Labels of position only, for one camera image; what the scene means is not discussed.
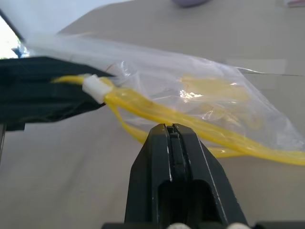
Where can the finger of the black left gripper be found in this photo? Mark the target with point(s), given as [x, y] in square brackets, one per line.
[35, 107]
[35, 68]

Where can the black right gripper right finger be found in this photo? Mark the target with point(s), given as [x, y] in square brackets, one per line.
[205, 176]

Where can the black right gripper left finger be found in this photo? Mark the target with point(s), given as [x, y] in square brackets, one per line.
[145, 167]

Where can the clear plastic bag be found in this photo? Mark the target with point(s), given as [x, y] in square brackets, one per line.
[166, 78]

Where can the blue crinkled wrapper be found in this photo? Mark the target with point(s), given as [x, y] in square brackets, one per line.
[20, 51]

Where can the purple rounded object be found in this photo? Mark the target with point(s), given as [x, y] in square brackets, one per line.
[189, 2]

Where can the pink flat object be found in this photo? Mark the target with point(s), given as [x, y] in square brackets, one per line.
[296, 3]

